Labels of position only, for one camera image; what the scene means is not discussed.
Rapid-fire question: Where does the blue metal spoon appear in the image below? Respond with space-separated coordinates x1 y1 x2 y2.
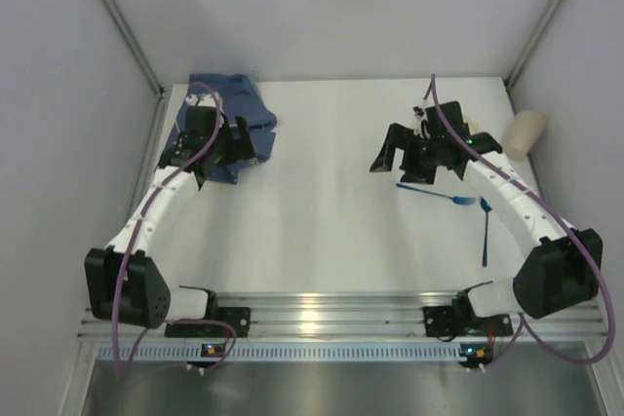
480 198 491 268

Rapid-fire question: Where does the beige speckled cup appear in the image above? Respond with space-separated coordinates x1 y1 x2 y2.
502 110 548 161

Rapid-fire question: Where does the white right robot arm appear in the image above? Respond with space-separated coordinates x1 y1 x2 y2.
370 101 603 321

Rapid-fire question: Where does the cream round plate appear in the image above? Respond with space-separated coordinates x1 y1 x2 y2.
464 115 484 134

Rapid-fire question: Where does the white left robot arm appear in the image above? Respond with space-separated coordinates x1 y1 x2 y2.
84 105 256 328

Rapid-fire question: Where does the blue metal fork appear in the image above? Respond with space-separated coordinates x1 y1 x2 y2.
395 182 477 206

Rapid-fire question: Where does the aluminium mounting rail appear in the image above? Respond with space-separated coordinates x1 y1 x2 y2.
77 291 606 342

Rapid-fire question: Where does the white slotted cable duct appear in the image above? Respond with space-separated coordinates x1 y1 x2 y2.
120 342 491 362

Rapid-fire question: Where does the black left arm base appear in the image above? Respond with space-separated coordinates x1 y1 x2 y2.
165 307 252 338

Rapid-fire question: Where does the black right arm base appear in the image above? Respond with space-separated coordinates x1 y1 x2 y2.
422 306 514 342

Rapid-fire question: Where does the blue cloth placemat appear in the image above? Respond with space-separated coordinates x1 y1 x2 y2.
161 73 277 172

